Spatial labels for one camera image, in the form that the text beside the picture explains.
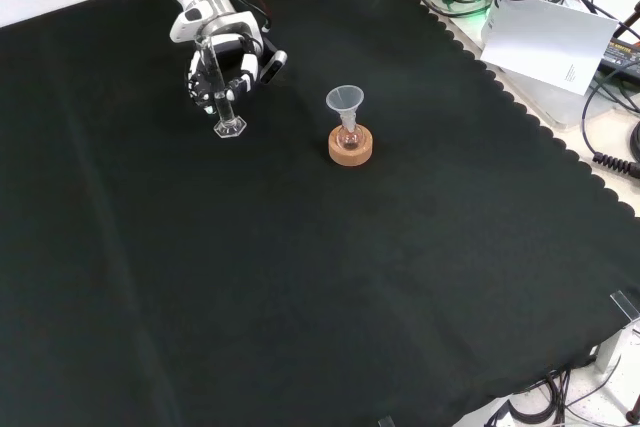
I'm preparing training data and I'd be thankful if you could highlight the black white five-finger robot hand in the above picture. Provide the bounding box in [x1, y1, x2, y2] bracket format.
[168, 0, 266, 117]

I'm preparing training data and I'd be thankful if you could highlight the clear glass graduated cylinder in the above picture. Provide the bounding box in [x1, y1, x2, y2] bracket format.
[194, 35, 249, 140]

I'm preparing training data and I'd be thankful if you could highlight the clear plastic funnel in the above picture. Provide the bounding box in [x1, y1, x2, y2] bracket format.
[325, 86, 365, 129]

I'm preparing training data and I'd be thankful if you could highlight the small round-bottom glass flask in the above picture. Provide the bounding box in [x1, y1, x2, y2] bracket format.
[335, 119, 362, 152]

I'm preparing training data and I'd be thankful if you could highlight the black bench cloth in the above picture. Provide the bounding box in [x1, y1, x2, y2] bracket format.
[0, 0, 640, 427]

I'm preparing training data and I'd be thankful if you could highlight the pale board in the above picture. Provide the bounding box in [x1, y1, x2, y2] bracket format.
[479, 0, 620, 97]

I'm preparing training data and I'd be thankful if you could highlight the black power adapter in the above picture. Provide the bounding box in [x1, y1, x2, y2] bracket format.
[596, 36, 640, 76]

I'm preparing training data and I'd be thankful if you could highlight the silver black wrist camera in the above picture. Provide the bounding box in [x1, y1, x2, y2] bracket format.
[258, 49, 289, 86]

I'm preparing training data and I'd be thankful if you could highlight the cork ring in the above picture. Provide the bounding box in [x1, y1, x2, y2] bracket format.
[328, 125, 375, 167]

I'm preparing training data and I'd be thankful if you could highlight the black coiled cable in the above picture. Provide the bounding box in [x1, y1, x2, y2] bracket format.
[581, 71, 640, 177]

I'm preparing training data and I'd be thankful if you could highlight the black cable bundle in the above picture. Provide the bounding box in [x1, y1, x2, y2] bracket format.
[494, 367, 640, 427]

